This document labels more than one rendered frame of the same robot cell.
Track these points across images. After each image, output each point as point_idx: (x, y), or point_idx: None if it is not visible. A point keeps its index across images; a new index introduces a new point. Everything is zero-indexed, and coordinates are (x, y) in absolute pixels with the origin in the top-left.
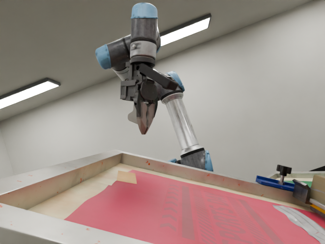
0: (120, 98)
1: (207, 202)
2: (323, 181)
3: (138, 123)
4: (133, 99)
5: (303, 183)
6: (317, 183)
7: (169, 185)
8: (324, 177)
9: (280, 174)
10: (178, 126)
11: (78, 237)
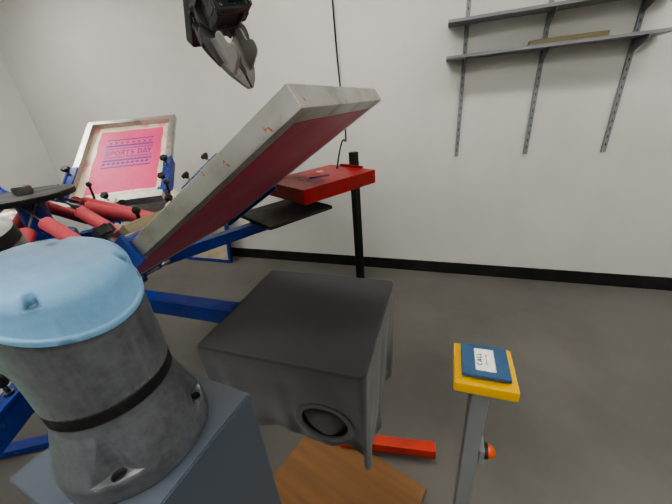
0: (251, 2)
1: None
2: (142, 221)
3: (254, 68)
4: (240, 22)
5: (138, 229)
6: (137, 228)
7: None
8: (137, 219)
9: (112, 234)
10: None
11: None
